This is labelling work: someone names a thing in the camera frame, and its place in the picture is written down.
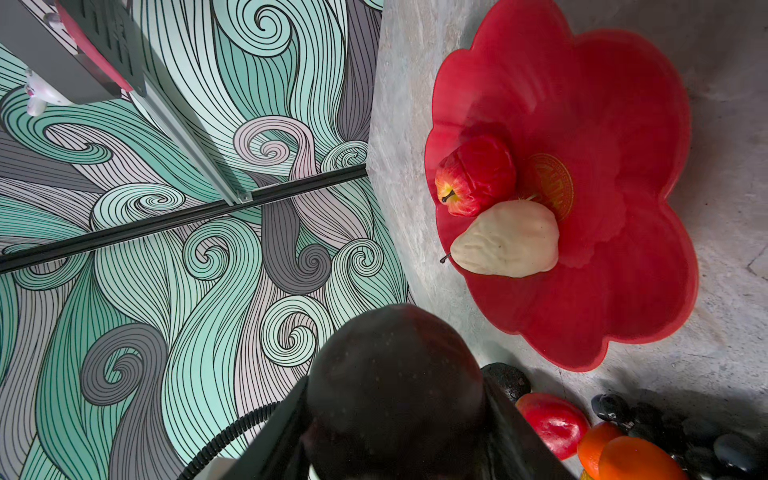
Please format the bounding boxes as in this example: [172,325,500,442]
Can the red fake mango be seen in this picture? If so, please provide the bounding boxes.
[516,393,590,460]

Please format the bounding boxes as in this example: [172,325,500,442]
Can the small orange fake tangerine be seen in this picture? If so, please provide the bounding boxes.
[577,422,624,480]

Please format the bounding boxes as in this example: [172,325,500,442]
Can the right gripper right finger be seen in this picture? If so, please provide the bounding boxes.
[479,379,575,480]

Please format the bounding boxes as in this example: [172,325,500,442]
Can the right black cable loop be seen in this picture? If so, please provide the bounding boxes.
[177,400,283,480]

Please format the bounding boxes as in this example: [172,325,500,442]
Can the cream fake pear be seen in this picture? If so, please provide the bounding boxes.
[448,200,560,278]

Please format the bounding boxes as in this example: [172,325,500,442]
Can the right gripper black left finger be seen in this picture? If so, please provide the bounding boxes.
[223,377,310,480]

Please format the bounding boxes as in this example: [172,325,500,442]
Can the red flower-shaped fruit bowl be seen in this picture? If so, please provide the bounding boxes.
[424,1,699,372]

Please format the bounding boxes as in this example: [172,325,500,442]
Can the black wall shelf tray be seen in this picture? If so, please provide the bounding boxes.
[54,0,146,97]

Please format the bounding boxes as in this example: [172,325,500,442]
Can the dark maroon fake fruit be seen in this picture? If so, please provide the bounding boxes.
[302,304,486,479]

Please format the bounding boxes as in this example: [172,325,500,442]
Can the dark fake avocado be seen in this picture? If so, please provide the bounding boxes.
[481,362,532,403]

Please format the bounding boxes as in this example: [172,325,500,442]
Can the dark fake grape bunch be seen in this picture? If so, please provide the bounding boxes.
[591,393,767,479]

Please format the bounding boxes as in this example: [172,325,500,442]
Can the red fake apple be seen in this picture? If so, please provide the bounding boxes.
[434,135,517,217]

